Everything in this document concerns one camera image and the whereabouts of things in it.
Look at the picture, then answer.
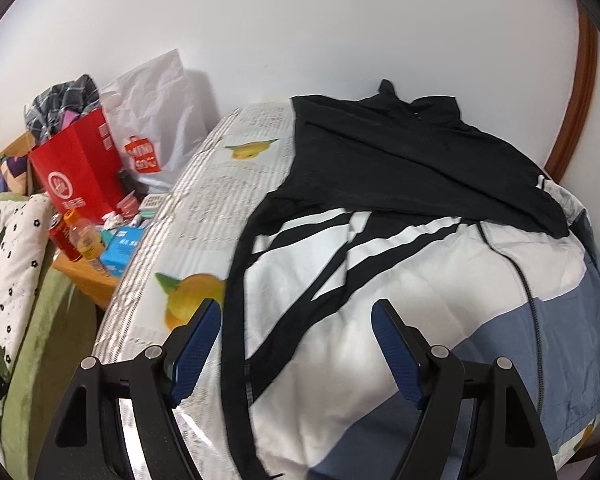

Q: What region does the purple toy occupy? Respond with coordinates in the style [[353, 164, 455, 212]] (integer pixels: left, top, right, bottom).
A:
[[0, 156, 29, 196]]

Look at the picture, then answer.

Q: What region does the white floral quilt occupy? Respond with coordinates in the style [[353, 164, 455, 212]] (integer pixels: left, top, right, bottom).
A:
[[0, 192, 56, 402]]

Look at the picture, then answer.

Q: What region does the grey plaid cloth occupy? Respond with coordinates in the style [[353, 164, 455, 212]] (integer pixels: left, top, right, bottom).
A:
[[24, 74, 103, 142]]

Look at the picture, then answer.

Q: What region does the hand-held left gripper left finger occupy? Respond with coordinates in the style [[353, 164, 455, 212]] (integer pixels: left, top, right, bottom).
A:
[[32, 297, 226, 480]]

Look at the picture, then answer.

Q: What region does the orange drink bottle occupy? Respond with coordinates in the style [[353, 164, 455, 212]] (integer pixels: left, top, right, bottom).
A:
[[62, 210, 106, 272]]

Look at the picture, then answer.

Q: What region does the black cord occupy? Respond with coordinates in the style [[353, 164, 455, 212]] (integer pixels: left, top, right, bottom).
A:
[[475, 220, 547, 413]]

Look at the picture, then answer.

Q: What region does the black white blue jacket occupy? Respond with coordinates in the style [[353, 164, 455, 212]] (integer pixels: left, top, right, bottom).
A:
[[223, 79, 600, 480]]

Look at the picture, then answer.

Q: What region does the wooden nightstand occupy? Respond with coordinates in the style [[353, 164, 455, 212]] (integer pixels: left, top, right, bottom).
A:
[[52, 250, 122, 312]]

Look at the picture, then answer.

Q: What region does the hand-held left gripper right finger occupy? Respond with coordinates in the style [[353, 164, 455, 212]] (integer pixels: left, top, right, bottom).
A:
[[371, 298, 558, 480]]

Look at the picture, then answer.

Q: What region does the white plastic bag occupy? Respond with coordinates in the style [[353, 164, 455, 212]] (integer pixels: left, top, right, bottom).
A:
[[100, 49, 218, 192]]

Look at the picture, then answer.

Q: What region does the red paper bag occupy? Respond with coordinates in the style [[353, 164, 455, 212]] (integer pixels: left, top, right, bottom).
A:
[[28, 107, 131, 224]]

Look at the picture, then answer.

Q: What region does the red drink can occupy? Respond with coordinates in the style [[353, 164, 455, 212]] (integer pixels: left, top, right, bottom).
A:
[[47, 212, 84, 262]]

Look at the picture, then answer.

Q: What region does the green blanket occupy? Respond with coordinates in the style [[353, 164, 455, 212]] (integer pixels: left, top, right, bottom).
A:
[[0, 250, 103, 472]]

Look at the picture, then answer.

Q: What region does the brown wooden door frame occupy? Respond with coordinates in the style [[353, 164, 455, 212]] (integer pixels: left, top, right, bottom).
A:
[[545, 0, 600, 184]]

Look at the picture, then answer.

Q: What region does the blue tissue box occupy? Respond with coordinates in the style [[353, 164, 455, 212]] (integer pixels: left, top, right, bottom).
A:
[[100, 225, 146, 279]]

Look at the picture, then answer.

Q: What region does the fruit print bed sheet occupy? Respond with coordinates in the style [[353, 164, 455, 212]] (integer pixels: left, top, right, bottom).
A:
[[92, 101, 600, 480]]

